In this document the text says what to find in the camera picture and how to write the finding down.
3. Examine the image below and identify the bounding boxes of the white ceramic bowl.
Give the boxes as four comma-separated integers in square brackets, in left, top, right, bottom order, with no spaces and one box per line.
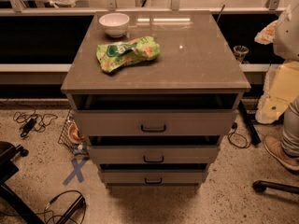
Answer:
[99,13,130,37]

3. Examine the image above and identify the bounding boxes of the black power adapter cable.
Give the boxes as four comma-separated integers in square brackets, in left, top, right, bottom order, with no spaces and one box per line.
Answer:
[12,105,59,138]

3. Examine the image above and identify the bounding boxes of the blue tape cross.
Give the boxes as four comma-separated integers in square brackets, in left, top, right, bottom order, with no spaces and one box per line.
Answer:
[63,157,89,186]

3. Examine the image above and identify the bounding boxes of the black stand with cable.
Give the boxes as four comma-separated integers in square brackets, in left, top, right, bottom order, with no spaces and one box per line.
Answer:
[43,189,87,224]

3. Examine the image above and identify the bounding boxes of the grey drawer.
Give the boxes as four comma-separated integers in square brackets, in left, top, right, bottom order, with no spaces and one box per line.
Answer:
[99,170,207,185]
[72,111,237,137]
[88,146,218,164]

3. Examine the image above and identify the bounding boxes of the tan shoe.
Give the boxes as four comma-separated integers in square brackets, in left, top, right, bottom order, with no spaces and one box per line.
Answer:
[263,136,299,172]

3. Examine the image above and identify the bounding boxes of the black floor bar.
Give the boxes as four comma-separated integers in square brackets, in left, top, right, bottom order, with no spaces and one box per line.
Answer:
[238,101,261,146]

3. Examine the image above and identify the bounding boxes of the black office chair base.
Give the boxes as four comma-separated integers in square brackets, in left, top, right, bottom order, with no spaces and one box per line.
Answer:
[0,141,45,224]

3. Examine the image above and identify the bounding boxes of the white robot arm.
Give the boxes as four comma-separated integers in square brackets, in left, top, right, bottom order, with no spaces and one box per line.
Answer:
[273,0,299,61]

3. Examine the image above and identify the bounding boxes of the person leg grey trousers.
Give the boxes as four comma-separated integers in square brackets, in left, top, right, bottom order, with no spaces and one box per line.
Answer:
[282,96,299,157]

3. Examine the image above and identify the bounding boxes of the black chair leg caster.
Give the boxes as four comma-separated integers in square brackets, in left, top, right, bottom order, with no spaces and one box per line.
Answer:
[252,180,299,194]

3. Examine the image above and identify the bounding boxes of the yellow padded robot part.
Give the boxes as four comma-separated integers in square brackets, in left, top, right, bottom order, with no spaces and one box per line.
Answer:
[255,61,299,124]

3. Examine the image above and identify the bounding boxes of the green chip bag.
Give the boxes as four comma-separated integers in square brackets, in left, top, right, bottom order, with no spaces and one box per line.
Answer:
[96,36,160,74]

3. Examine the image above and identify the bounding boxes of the clear glass cup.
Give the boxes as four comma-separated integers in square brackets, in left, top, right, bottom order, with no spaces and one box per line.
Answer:
[233,45,249,63]

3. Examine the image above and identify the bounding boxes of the wire basket with items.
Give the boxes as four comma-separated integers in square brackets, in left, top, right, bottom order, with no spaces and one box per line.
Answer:
[58,112,88,156]

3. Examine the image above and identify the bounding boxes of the grey drawer cabinet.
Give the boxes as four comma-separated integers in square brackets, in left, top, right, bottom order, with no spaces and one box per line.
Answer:
[62,11,250,174]

